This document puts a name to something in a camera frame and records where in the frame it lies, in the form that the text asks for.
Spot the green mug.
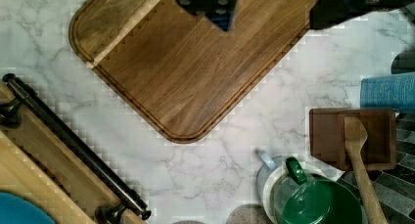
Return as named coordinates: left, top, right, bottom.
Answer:
left=271, top=157, right=363, bottom=224

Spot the light blue mug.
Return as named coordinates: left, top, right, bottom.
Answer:
left=254, top=150, right=341, bottom=224

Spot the wooden spatula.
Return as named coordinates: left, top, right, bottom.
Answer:
left=344, top=116, right=388, bottom=224

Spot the blue plate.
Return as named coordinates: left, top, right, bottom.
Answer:
left=0, top=192, right=56, bottom=224

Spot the wooden cutting board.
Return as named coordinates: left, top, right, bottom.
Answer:
left=69, top=0, right=317, bottom=143

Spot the blue folded cloth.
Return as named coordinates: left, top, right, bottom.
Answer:
left=360, top=72, right=415, bottom=112

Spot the grey textured canister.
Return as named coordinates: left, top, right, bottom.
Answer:
left=226, top=203, right=273, bottom=224

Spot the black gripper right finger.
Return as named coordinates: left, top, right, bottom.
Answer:
left=309, top=0, right=415, bottom=30

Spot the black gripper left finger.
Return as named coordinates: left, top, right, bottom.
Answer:
left=175, top=0, right=237, bottom=31

